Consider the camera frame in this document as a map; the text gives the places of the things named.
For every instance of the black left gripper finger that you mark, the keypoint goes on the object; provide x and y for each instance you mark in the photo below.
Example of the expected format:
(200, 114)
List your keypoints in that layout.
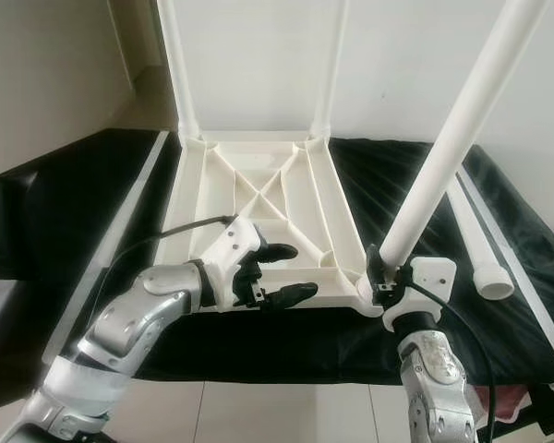
(277, 252)
(294, 295)

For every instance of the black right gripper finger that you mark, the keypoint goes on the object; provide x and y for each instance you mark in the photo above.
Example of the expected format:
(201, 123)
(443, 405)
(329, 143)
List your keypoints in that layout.
(375, 263)

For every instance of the white plastic table top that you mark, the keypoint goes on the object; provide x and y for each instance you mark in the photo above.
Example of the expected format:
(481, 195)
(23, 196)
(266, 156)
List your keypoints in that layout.
(258, 175)

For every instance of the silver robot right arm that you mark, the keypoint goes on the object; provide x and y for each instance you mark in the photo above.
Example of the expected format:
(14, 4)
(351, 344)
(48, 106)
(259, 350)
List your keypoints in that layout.
(439, 378)

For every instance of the pink rounded object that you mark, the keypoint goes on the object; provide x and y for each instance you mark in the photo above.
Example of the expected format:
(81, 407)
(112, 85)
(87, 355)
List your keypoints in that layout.
(512, 399)

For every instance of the black table cloth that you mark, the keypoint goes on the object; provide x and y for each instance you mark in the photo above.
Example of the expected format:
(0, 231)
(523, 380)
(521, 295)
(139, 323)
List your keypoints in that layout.
(55, 240)

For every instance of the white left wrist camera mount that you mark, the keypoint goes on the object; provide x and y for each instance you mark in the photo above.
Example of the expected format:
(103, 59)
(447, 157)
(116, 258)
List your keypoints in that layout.
(235, 245)

